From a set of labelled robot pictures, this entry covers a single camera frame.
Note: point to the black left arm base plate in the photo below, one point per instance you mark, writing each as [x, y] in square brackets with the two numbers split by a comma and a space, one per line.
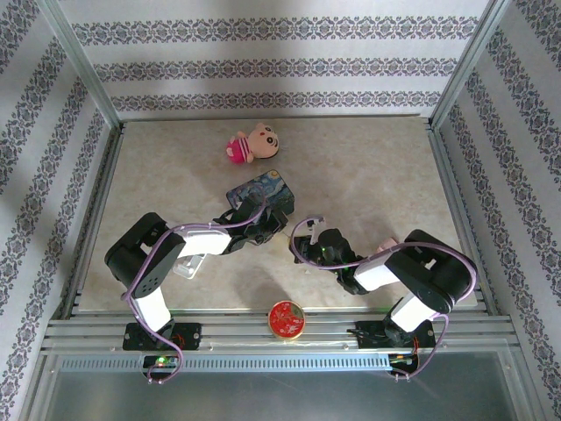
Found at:
[136, 337]

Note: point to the clear plastic holder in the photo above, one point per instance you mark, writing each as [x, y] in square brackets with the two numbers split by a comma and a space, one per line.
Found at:
[189, 268]

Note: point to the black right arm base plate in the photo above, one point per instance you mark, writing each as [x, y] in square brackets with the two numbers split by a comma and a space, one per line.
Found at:
[372, 335]

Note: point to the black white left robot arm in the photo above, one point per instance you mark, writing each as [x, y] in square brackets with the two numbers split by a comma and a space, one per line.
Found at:
[206, 242]

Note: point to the aluminium frame corner post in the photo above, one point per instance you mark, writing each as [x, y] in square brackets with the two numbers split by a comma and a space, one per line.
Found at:
[81, 66]
[466, 66]

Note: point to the aluminium side rail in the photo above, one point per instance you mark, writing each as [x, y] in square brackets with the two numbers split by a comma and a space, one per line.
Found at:
[94, 219]
[460, 219]

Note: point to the red round tin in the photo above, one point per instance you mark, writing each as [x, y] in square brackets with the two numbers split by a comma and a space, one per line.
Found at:
[286, 320]

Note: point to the pink plush doll toy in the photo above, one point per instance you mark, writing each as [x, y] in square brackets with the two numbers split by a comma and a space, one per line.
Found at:
[250, 144]

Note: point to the small pink toy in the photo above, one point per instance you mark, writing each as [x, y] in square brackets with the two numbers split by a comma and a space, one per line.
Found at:
[388, 242]

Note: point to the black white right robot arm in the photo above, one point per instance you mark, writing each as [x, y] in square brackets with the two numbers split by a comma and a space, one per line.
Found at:
[438, 272]

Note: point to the blue starry night card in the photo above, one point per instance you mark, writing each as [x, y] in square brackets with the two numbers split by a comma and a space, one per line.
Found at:
[271, 188]

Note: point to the aluminium rail bench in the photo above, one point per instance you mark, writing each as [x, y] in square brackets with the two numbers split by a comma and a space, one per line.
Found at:
[241, 331]

